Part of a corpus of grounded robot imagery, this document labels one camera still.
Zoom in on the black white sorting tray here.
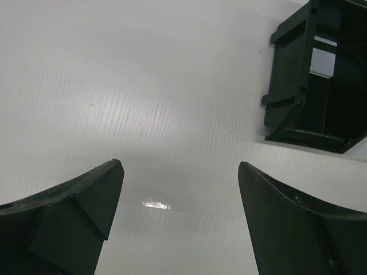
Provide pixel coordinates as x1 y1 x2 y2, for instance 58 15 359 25
261 1 366 154

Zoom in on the white VIP card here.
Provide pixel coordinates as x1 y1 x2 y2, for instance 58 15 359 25
310 36 337 78

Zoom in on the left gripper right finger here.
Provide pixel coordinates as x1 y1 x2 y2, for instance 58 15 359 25
238 162 366 274

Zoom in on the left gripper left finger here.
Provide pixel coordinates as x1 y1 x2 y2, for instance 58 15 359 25
1 159 124 274

